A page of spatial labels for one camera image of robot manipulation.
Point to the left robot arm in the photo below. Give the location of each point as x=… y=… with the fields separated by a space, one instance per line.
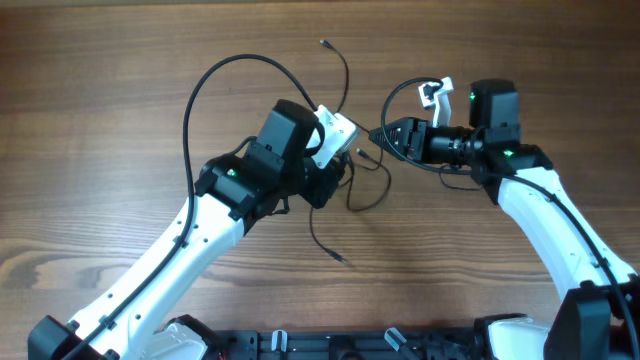
x=295 y=153

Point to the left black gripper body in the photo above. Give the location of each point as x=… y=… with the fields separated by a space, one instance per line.
x=317 y=183

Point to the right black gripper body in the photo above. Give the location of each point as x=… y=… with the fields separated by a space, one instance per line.
x=423 y=147

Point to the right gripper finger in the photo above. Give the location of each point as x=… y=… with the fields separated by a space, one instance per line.
x=391 y=146
x=395 y=129

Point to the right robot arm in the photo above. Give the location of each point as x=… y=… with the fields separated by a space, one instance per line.
x=599 y=292

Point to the black aluminium base frame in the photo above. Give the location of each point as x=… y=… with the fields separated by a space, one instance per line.
x=431 y=344

